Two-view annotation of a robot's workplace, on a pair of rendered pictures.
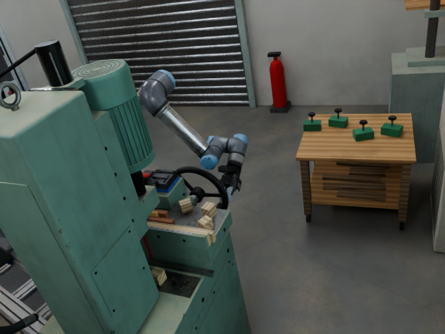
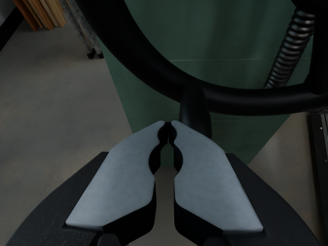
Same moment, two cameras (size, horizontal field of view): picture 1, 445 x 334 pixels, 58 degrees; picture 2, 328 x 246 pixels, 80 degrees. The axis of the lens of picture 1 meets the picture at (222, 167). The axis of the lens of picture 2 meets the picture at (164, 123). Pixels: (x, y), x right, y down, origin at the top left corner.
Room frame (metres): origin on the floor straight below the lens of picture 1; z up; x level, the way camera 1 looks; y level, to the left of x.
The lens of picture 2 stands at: (1.51, 0.00, 0.84)
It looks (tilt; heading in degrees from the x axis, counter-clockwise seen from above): 57 degrees down; 158
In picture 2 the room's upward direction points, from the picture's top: 5 degrees counter-clockwise
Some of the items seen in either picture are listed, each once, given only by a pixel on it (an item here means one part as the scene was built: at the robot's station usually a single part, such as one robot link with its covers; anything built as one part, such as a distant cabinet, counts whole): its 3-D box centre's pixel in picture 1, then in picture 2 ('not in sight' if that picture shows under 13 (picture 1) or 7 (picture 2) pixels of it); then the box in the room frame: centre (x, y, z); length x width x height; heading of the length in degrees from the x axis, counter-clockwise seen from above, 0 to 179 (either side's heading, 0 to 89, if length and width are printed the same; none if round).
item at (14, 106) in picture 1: (8, 96); not in sight; (0.88, 0.43, 1.55); 0.06 x 0.02 x 0.07; 152
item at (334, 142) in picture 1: (355, 162); not in sight; (2.14, -0.85, 0.32); 0.66 x 0.57 x 0.64; 65
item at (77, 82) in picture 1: (58, 77); not in sight; (1.01, 0.36, 1.53); 0.08 x 0.08 x 0.17; 62
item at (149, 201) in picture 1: (139, 207); not in sight; (1.12, 0.30, 1.03); 0.14 x 0.07 x 0.09; 152
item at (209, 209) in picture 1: (208, 210); not in sight; (1.16, 0.08, 0.92); 0.04 x 0.04 x 0.04; 51
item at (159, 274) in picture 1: (157, 276); not in sight; (0.99, 0.29, 0.82); 0.04 x 0.04 x 0.04; 53
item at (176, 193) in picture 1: (163, 194); not in sight; (1.33, 0.25, 0.91); 0.15 x 0.14 x 0.09; 62
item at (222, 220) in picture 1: (155, 216); not in sight; (1.26, 0.29, 0.87); 0.61 x 0.30 x 0.06; 62
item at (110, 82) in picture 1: (113, 118); not in sight; (1.13, 0.29, 1.35); 0.18 x 0.18 x 0.31
